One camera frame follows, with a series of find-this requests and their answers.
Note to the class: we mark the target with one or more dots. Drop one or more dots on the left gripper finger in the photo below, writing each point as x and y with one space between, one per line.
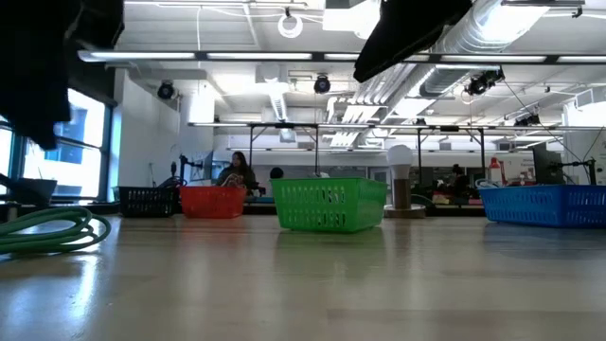
42 118

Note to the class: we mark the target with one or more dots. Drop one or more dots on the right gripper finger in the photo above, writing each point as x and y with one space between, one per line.
407 33

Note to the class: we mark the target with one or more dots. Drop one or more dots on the black plastic basket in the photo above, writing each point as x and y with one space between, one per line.
147 203

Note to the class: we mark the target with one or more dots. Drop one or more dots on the red plastic basket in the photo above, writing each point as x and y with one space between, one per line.
213 203

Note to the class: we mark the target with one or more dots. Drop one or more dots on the blue plastic basket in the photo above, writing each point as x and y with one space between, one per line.
544 206

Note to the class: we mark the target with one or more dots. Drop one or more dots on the grey monitor on arm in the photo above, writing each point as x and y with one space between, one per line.
201 166

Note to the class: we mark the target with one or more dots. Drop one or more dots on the black beam with light bars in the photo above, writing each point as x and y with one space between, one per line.
201 56

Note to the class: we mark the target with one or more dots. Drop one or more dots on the person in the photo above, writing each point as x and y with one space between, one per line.
239 166
458 180
276 173

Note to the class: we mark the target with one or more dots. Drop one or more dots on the red desk item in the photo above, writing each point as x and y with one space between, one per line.
494 168

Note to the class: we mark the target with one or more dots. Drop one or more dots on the light bulb on metal base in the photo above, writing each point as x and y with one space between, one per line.
402 194

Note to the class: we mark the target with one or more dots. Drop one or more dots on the green plastic basket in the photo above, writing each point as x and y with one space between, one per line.
331 206

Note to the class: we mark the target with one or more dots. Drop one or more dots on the black computer monitor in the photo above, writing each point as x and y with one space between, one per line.
544 163

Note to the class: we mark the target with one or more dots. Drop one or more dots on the black desk stand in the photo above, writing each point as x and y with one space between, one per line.
589 170

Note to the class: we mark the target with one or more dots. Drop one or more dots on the black camera cluster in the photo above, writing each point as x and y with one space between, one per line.
483 81

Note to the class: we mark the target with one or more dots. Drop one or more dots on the silver ventilation duct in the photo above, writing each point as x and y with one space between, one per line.
497 28

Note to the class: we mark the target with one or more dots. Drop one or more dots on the black ceiling camera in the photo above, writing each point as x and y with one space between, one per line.
322 84
165 90

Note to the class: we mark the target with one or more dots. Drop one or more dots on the black background rig frame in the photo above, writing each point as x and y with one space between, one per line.
284 125

